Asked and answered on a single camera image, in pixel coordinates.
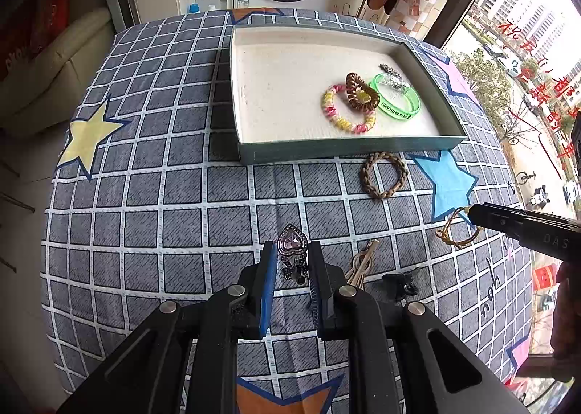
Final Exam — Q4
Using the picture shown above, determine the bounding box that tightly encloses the checkered star tablecloth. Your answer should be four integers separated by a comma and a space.
40, 8, 532, 413

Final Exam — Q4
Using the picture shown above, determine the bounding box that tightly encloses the person's right hand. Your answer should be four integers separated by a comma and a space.
550, 263, 580, 359

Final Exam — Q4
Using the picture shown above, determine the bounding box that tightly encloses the purple star hair clip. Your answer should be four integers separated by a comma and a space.
378, 63, 411, 93

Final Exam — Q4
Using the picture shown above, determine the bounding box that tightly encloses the yellow flower hair tie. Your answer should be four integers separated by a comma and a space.
435, 206, 485, 249

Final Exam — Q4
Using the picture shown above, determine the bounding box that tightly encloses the black claw hair clip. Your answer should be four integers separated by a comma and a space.
382, 271, 419, 302

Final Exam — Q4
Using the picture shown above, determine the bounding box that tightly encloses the blue cap detergent bottle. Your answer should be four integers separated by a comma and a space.
188, 3, 201, 14

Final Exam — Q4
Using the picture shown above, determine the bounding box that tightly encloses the white detergent jug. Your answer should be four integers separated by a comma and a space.
195, 0, 227, 11

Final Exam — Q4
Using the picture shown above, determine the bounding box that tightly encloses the pink yellow spiral hair tie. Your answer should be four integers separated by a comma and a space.
321, 83, 378, 135

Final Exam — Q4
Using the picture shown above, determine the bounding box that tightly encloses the beige bow hair clip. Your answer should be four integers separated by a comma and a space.
345, 239, 379, 289

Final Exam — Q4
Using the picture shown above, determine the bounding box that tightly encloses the brown spiral hair tie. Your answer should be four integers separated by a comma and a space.
345, 72, 381, 114

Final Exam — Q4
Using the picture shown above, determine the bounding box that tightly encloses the green plastic bangle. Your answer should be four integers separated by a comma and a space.
370, 73, 422, 121

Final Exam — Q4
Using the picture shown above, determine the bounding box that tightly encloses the brown braided bracelet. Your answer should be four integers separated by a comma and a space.
359, 151, 410, 201

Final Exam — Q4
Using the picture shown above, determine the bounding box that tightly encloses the beige sofa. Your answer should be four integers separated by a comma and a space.
1, 7, 114, 138

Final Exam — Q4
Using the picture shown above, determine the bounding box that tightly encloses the teal beige jewelry tray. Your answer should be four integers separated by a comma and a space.
229, 25, 467, 164

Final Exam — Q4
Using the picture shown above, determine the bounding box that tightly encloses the pink heart crystal brooch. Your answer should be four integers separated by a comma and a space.
277, 224, 308, 285

